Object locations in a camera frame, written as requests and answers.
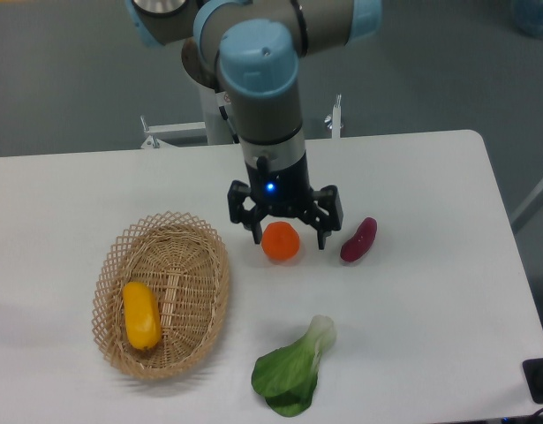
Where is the orange tangerine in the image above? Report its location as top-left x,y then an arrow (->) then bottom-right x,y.
261,222 -> 300,261

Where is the yellow mango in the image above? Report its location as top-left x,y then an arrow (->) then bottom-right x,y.
122,281 -> 162,351

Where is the white frame at right edge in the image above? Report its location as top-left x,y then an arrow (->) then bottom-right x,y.
509,177 -> 543,233

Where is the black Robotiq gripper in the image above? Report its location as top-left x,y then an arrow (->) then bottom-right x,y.
227,154 -> 343,250

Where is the black device at table edge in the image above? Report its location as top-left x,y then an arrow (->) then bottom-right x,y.
522,358 -> 543,404

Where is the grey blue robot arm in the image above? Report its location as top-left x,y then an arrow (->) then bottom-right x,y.
126,1 -> 382,245

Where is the green bok choy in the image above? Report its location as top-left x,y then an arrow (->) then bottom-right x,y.
251,315 -> 337,418

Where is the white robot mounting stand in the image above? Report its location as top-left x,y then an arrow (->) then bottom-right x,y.
139,81 -> 345,150

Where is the woven wicker basket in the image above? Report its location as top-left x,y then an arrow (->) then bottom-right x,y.
92,212 -> 230,380

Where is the purple sweet potato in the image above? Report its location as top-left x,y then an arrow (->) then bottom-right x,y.
340,217 -> 378,263

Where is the blue object top right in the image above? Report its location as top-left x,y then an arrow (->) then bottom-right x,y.
510,0 -> 543,40

